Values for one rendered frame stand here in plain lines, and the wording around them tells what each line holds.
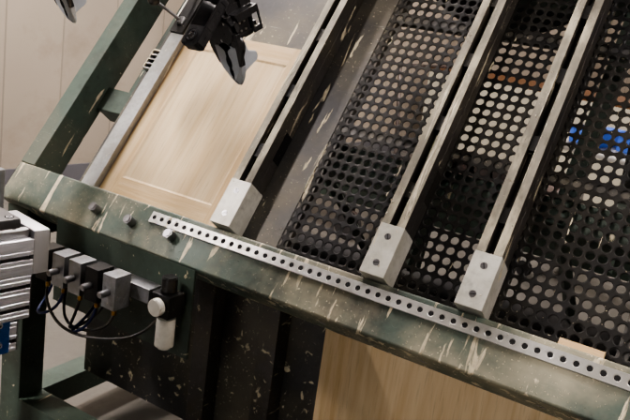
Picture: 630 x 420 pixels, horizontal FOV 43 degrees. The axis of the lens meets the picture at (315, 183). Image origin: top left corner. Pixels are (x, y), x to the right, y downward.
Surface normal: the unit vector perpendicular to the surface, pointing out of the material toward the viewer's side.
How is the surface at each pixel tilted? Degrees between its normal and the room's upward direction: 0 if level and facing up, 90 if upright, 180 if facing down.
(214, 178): 54
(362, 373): 90
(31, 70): 90
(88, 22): 90
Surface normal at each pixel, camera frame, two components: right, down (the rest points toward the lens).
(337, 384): -0.53, 0.13
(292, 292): -0.35, -0.47
